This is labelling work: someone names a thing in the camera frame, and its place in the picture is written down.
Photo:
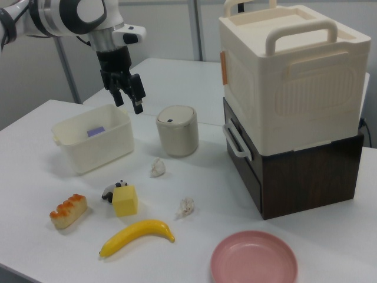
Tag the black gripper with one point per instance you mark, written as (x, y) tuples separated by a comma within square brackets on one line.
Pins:
[(113, 63)]

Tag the white plastic box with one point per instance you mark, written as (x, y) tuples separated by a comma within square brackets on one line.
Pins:
[(103, 153)]

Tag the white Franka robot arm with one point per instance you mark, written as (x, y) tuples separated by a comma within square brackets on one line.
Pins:
[(59, 17)]

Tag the purple foam cube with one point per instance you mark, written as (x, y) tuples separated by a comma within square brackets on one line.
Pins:
[(96, 131)]

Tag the beige lidded trash can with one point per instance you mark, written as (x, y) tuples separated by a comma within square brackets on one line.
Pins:
[(176, 135)]

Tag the crumpled white paper ball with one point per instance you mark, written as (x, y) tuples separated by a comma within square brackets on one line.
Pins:
[(157, 168), (185, 207)]

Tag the small panda figurine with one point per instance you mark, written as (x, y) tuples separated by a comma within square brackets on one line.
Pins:
[(109, 190)]

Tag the yellow foam cube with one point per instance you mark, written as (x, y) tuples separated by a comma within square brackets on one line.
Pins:
[(125, 203)]

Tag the toy bread with orange topping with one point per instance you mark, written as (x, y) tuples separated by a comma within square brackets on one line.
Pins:
[(69, 212)]

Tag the yellow toy banana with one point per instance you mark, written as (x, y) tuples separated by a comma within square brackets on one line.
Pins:
[(138, 233)]

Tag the pink plastic plate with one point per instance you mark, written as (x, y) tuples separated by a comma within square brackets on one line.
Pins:
[(253, 259)]

